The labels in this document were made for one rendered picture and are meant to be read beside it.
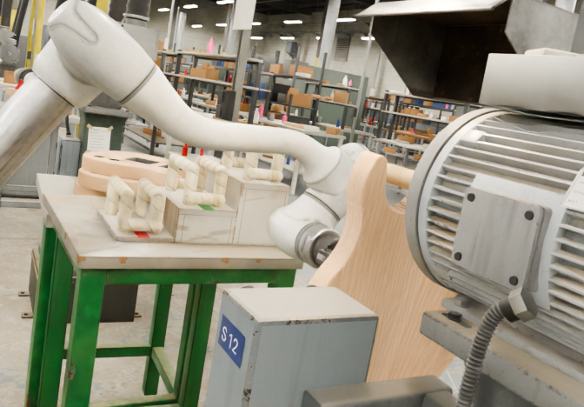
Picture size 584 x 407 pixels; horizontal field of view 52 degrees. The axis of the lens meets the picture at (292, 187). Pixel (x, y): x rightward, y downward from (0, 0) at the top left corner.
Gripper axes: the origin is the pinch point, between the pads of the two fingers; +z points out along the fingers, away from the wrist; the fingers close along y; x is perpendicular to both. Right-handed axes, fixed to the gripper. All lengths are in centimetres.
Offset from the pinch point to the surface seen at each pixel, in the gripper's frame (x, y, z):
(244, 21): 65, -37, -188
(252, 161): 10, -1, -67
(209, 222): -8, 7, -64
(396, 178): 18.5, 9.8, 3.8
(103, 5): 107, -76, -740
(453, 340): 3.2, 17.8, 31.3
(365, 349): -0.9, 25.7, 26.6
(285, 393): -6.9, 34.6, 26.6
